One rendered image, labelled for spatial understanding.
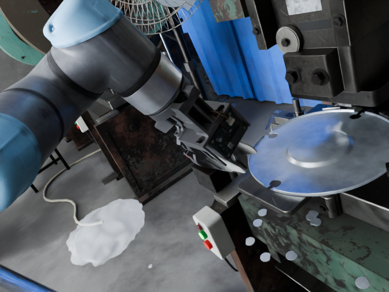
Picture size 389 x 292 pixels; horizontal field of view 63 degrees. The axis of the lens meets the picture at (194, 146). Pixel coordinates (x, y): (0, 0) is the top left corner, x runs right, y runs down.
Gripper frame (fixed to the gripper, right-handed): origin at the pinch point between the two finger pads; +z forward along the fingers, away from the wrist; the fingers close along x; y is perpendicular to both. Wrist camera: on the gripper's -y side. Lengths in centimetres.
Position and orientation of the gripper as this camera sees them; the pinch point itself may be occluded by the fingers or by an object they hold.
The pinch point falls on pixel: (238, 163)
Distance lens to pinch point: 55.6
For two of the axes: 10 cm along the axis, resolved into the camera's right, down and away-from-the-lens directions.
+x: 5.2, -8.4, 1.7
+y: 5.6, 1.8, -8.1
